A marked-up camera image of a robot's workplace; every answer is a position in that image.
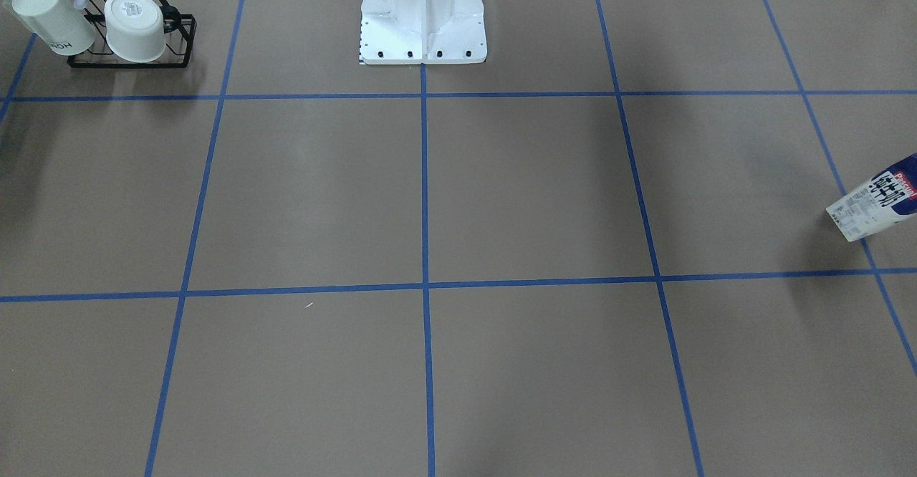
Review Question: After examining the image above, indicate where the milk carton blue white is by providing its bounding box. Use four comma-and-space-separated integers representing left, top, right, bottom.
826, 153, 916, 242

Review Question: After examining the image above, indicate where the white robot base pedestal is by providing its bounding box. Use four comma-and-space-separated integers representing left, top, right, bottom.
358, 0, 488, 65

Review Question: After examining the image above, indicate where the white ribbed mug on rack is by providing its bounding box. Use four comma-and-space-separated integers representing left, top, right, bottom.
3, 0, 96, 57

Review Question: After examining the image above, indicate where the white cup on rack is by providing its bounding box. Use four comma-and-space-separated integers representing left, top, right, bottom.
102, 0, 166, 63

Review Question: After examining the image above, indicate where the black wire cup rack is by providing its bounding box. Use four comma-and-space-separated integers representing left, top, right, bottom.
9, 0, 197, 69

